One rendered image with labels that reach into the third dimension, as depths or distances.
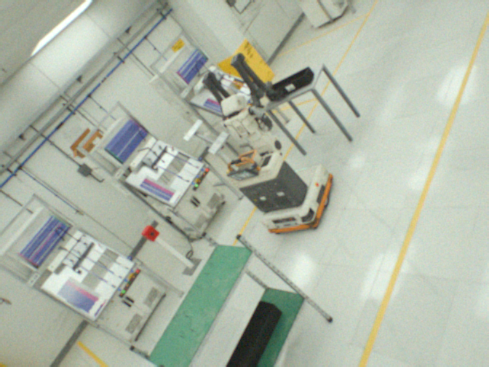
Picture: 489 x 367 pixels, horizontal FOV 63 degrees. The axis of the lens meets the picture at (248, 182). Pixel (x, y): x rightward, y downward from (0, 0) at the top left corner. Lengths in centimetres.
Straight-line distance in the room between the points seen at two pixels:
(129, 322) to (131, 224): 207
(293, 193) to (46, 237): 266
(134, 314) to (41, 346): 187
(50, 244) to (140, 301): 119
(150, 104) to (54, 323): 363
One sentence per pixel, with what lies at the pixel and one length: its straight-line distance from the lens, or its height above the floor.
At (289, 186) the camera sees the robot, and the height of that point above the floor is 53.
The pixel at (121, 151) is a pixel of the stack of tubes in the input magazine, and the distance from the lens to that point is 505.
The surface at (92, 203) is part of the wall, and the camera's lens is 646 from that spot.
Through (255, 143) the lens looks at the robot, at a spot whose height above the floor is 87.
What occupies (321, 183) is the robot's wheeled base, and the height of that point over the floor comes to 19.
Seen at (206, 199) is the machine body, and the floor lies 28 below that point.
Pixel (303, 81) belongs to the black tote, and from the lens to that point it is 442.
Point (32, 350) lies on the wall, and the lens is 654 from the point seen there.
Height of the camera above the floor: 240
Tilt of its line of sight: 26 degrees down
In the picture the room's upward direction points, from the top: 45 degrees counter-clockwise
